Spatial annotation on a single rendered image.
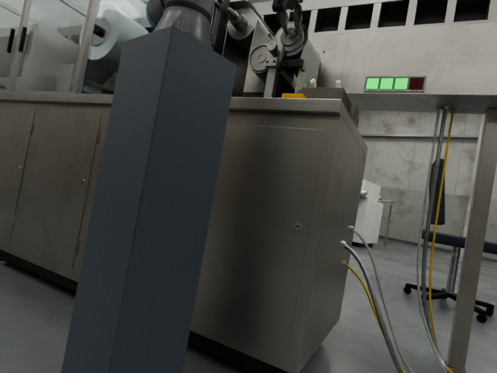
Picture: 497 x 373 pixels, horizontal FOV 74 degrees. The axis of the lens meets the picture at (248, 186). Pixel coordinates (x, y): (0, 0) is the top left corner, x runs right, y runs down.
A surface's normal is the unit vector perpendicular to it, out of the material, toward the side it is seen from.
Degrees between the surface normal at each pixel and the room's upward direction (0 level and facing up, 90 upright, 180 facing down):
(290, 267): 90
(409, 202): 90
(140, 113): 90
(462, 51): 90
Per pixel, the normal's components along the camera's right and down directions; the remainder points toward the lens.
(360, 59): -0.44, -0.11
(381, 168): -0.63, -0.13
